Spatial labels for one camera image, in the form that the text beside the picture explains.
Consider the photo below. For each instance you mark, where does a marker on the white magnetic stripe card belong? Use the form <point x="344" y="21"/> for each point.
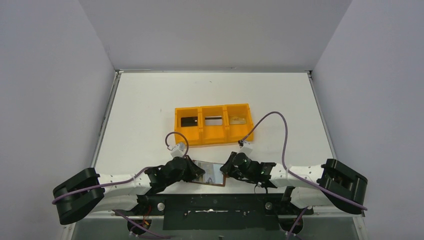
<point x="213" y="120"/>

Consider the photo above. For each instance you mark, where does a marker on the black VIP card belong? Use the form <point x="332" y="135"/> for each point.
<point x="189" y="121"/>

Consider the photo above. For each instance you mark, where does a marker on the right yellow bin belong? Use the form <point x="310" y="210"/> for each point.
<point x="239" y="131"/>

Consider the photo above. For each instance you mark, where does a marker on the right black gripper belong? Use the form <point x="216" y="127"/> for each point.
<point x="230" y="166"/>

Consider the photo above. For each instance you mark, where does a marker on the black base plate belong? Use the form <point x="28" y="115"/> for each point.
<point x="216" y="211"/>

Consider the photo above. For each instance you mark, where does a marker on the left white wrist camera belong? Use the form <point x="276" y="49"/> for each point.
<point x="178" y="150"/>

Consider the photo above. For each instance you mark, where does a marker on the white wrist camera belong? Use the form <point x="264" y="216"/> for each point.
<point x="245" y="147"/>
<point x="178" y="150"/>

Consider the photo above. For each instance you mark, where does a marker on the yellow bin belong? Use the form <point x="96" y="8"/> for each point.
<point x="214" y="134"/>
<point x="239" y="131"/>
<point x="193" y="134"/>

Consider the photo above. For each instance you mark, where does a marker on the left yellow bin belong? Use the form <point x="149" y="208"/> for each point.
<point x="193" y="134"/>

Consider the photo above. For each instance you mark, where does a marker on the brown leather card holder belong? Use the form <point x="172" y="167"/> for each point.
<point x="213" y="176"/>

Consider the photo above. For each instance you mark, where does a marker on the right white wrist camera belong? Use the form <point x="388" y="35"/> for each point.
<point x="245" y="147"/>

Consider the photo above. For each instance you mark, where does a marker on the middle yellow bin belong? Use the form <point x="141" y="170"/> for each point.
<point x="214" y="134"/>

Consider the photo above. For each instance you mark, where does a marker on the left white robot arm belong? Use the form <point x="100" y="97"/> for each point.
<point x="89" y="191"/>

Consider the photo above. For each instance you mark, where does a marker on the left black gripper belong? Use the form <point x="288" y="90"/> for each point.
<point x="190" y="168"/>

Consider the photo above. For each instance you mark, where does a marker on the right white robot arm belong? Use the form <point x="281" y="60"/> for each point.
<point x="330" y="183"/>

